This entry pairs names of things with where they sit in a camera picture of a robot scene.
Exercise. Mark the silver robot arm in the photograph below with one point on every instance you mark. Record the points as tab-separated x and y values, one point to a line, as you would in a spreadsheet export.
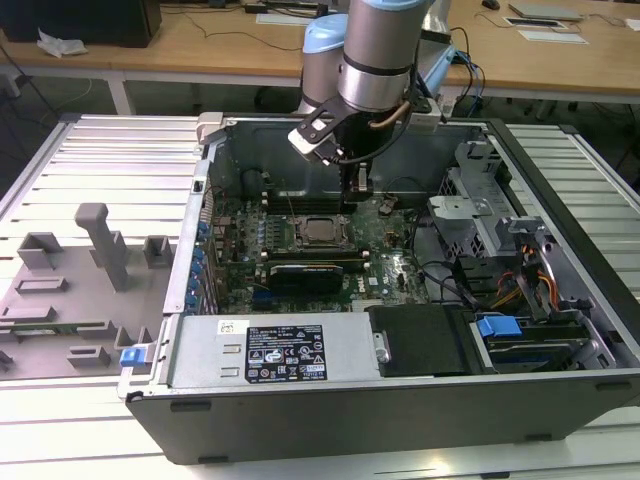
372	60

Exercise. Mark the black RAM slot bank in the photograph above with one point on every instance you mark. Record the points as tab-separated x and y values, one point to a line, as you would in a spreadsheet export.
315	256
305	202

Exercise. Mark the CPU socket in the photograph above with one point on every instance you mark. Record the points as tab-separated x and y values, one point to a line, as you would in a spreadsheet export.
353	240

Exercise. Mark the black drive bay cover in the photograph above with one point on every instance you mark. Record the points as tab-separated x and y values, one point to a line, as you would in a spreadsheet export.
420	340

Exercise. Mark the silver metal drive cage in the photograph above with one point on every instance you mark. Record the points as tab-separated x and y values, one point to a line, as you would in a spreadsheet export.
460	215

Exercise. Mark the green motherboard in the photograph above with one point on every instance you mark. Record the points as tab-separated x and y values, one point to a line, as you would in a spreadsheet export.
390	280

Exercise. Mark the black graphics card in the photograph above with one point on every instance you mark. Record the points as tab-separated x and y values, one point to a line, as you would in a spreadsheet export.
305	279

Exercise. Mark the black power adapter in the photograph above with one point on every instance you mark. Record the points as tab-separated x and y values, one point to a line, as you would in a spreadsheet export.
256	8

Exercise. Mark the wooden desk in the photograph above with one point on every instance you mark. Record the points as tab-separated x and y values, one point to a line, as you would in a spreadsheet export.
200	45

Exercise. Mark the black computer mouse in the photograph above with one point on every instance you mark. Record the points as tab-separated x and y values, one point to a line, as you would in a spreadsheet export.
491	4

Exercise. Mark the grey flat laptop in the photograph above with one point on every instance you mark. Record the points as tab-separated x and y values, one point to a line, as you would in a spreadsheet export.
545	11

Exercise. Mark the hard disk in blue carrier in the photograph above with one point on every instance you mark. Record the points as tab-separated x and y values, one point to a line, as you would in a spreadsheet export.
500	330

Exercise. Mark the grey power supply unit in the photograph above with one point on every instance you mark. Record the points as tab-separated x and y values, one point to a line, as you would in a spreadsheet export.
210	350

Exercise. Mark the black open PC case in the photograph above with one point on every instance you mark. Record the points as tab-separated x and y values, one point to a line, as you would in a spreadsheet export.
350	420

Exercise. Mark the black computer box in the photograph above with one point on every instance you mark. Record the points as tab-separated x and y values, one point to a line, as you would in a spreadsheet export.
75	22

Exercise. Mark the white crumpled paper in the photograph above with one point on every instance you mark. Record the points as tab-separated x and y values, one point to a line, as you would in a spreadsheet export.
60	44

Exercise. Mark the blue case latch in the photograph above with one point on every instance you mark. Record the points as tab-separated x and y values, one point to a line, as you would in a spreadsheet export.
130	357

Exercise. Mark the grey plastic parts rack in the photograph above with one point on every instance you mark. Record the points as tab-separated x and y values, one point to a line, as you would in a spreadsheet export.
75	300

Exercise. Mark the green RAM stick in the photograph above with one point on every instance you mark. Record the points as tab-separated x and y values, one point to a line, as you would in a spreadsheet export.
40	330

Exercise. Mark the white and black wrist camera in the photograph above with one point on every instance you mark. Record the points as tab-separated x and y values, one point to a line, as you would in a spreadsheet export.
312	140

